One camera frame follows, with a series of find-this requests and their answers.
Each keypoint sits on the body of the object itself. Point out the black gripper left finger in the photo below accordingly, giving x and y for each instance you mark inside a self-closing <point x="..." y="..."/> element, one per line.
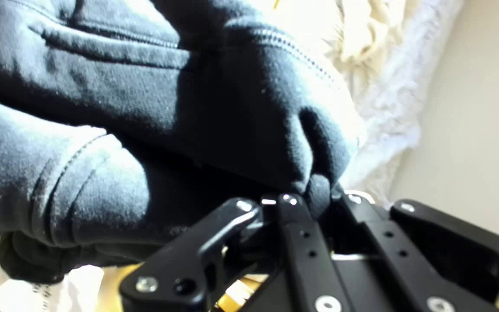
<point x="301" y="261"/>

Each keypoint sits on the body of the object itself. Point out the white crumpled bed sheet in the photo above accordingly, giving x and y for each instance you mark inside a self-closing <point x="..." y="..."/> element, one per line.
<point x="388" y="75"/>

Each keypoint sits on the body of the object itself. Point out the blue-grey hoodie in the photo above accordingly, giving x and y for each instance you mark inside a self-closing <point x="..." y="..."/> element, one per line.
<point x="116" y="115"/>

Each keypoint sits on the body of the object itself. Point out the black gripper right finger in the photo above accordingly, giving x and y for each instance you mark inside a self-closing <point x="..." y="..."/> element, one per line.
<point x="433" y="261"/>

